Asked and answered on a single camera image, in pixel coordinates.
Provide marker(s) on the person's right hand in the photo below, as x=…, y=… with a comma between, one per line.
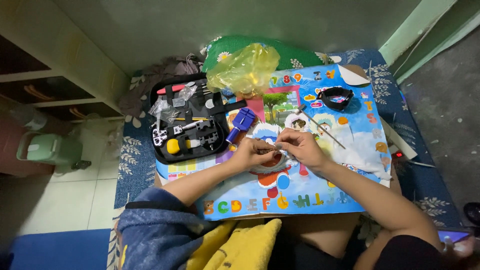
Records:
x=305, y=146

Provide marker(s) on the person's left hand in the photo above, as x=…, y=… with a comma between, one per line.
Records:
x=249, y=153

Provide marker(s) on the small brown watch band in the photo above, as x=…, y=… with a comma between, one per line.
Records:
x=267, y=151

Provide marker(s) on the small metal hammer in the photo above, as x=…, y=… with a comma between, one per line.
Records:
x=318, y=127

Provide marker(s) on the black tool kit case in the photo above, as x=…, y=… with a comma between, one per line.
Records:
x=220, y=129

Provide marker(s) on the colourful alphabet poster mat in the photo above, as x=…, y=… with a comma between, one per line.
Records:
x=318, y=189

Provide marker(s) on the black watch holder block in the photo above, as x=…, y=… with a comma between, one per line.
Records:
x=207, y=135

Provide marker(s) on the white cloth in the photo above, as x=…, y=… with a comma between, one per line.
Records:
x=360, y=154

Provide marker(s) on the thin yellow pin punch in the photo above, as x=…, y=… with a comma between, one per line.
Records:
x=191, y=119

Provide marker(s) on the yellow plastic bag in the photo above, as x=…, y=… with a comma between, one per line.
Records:
x=243, y=69

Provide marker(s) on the clear plastic bag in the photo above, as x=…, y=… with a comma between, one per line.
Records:
x=187, y=91
x=163, y=110

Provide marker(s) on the silver case wrench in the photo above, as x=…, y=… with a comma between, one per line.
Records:
x=161, y=137

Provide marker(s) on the green floral pillow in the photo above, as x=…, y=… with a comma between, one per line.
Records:
x=296, y=56

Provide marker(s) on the power strip with red light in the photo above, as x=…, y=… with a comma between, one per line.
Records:
x=398, y=154

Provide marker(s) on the white cardboard strip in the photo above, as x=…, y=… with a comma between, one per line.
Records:
x=399, y=140

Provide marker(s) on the yellow fleece blanket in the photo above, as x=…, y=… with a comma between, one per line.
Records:
x=243, y=247

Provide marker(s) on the grey crumpled cloth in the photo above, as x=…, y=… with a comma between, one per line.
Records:
x=165, y=73

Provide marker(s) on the blue fleece sleeve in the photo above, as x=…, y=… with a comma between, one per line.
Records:
x=157, y=232

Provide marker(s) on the blue floral bedsheet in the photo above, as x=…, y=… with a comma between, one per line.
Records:
x=423, y=180

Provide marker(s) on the black shorts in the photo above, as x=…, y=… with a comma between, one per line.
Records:
x=408, y=255

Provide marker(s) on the phone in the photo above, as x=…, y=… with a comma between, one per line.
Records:
x=453, y=236

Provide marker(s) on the black round object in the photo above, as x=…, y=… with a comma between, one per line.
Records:
x=473, y=213

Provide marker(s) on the green trash bin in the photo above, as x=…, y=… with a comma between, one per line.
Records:
x=52, y=148

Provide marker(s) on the cream shelf cabinet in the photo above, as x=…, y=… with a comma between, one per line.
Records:
x=56, y=90

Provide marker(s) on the blue floor mat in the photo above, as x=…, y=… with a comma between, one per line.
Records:
x=63, y=249

